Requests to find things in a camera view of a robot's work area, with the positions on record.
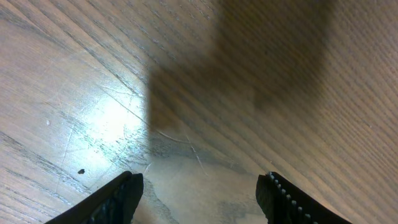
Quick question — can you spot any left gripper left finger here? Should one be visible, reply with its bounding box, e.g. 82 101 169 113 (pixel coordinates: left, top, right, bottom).
46 171 144 224

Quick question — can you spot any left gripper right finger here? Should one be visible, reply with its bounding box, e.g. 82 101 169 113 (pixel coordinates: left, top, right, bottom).
256 172 350 224

